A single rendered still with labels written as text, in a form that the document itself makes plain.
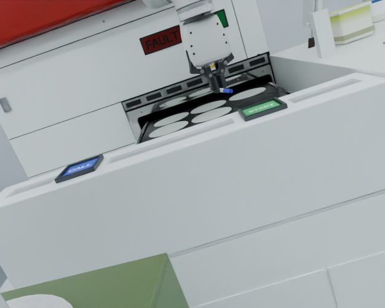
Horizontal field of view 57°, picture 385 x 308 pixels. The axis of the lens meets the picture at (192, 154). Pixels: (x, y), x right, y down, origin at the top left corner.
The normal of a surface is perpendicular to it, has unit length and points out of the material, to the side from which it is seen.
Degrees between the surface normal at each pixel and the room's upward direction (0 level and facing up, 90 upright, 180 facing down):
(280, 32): 90
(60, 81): 90
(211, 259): 90
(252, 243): 90
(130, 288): 2
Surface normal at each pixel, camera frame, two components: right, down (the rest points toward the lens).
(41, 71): 0.03, 0.30
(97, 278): -0.34, -0.89
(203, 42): 0.28, 0.25
